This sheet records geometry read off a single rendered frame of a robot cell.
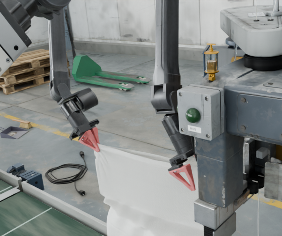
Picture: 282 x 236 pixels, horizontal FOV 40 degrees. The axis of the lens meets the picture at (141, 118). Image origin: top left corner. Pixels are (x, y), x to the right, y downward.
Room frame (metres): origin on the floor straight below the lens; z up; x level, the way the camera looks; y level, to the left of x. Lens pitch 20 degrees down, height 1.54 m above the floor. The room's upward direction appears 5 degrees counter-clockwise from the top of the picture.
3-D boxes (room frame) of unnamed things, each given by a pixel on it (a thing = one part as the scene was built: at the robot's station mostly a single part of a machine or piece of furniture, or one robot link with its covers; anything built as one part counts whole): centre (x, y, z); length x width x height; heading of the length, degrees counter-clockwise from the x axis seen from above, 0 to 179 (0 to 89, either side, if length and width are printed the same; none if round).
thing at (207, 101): (0.70, -0.11, 1.29); 0.08 x 0.05 x 0.09; 46
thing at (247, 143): (0.85, -0.26, 1.08); 0.03 x 0.01 x 0.13; 136
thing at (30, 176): (2.30, 0.83, 0.35); 0.30 x 0.15 x 0.15; 46
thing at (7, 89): (6.46, 1.86, 0.07); 1.20 x 0.82 x 0.14; 134
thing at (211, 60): (0.75, -0.15, 1.37); 0.03 x 0.02 x 0.03; 46
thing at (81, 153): (2.96, 0.54, 0.02); 0.61 x 0.51 x 0.04; 46
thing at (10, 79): (6.47, 1.85, 0.22); 1.21 x 0.84 x 0.14; 136
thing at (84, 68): (6.01, 0.52, 0.58); 1.59 x 0.54 x 1.15; 46
